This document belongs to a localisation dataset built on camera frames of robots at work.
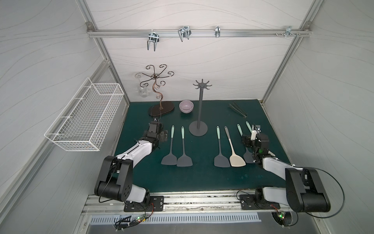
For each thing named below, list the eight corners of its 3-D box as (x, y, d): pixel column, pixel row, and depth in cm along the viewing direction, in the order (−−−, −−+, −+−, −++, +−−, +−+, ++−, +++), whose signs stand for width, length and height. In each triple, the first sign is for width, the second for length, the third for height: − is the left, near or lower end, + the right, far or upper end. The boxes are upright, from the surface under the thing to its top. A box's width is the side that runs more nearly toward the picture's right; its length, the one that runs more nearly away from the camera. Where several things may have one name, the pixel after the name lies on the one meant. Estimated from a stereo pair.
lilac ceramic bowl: (179, 113, 113) (178, 109, 109) (179, 104, 119) (179, 99, 115) (194, 113, 113) (194, 109, 109) (193, 104, 119) (193, 99, 115)
